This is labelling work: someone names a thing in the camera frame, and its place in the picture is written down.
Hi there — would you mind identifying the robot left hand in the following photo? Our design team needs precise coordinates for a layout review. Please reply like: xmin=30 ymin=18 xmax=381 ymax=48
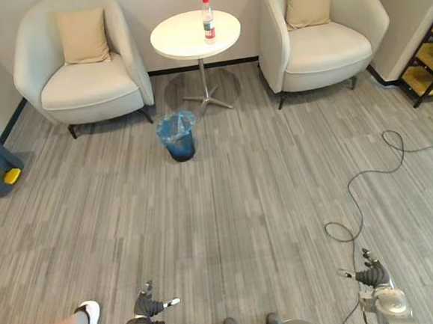
xmin=132 ymin=278 xmax=183 ymax=324

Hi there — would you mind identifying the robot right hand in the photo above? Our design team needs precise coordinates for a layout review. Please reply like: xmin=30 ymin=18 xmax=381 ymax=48
xmin=335 ymin=246 xmax=391 ymax=291

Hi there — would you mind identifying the clear plastic bottle red cap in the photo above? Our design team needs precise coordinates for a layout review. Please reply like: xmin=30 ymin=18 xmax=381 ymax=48
xmin=200 ymin=0 xmax=218 ymax=46

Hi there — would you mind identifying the black cable on floor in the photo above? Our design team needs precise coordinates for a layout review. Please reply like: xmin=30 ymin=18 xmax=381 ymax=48
xmin=317 ymin=126 xmax=433 ymax=324

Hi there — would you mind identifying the beige square cushion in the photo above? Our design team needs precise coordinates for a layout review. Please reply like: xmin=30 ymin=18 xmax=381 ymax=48
xmin=283 ymin=0 xmax=337 ymax=32
xmin=53 ymin=5 xmax=113 ymax=67

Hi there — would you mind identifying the small dark waste bin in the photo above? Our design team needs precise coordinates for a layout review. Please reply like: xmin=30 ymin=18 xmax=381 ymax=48
xmin=163 ymin=128 xmax=197 ymax=164

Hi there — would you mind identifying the round white side table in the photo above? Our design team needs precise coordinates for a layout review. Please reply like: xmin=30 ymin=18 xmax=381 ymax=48
xmin=148 ymin=6 xmax=248 ymax=116

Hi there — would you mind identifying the black frame yellow shelf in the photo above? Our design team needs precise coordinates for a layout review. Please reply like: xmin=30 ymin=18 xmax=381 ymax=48
xmin=394 ymin=15 xmax=433 ymax=110

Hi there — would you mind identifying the blue plastic bin bag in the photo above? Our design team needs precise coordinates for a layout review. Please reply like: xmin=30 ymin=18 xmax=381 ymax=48
xmin=154 ymin=109 xmax=198 ymax=148

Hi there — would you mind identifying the cream armchair with dark legs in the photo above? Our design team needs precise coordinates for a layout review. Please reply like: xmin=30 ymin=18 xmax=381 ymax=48
xmin=7 ymin=0 xmax=158 ymax=144
xmin=254 ymin=0 xmax=397 ymax=111

